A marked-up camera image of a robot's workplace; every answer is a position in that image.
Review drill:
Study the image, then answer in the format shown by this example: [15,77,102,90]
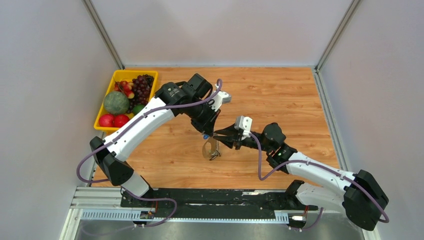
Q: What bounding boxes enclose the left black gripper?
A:
[186,98,221,138]

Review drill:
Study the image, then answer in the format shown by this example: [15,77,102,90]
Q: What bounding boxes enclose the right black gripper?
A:
[213,122,273,154]

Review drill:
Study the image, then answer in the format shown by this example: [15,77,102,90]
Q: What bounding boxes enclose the silver carabiner keyring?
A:
[202,137,215,161]

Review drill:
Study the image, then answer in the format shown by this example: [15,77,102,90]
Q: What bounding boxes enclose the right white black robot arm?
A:
[213,122,390,231]

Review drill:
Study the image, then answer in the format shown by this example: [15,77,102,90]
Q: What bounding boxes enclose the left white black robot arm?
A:
[90,73,224,207]

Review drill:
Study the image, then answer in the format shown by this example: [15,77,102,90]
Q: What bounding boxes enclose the green lime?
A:
[132,104,145,115]

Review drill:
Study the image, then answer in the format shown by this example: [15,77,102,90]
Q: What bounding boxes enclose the dark purple grape bunch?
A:
[126,74,154,114]

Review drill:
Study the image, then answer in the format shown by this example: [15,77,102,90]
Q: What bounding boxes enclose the right red apple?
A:
[113,114,130,128]

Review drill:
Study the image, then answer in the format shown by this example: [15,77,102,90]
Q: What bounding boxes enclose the red apple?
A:
[113,114,130,128]
[98,113,115,128]

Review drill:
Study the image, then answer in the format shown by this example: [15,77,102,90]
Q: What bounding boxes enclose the green melon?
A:
[103,91,130,115]

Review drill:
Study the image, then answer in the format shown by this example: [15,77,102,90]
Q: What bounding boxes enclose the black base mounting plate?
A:
[120,188,306,220]

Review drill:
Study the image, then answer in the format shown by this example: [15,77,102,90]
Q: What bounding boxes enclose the left red apple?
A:
[98,113,115,128]

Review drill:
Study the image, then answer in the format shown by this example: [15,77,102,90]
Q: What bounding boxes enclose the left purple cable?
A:
[76,78,223,229]

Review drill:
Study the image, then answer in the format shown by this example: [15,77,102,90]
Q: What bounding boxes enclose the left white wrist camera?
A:
[210,90,232,112]

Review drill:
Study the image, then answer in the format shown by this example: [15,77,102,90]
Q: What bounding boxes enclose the slotted cable duct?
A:
[81,210,290,224]

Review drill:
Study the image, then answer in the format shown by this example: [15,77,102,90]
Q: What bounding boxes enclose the aluminium frame rail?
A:
[60,187,380,240]

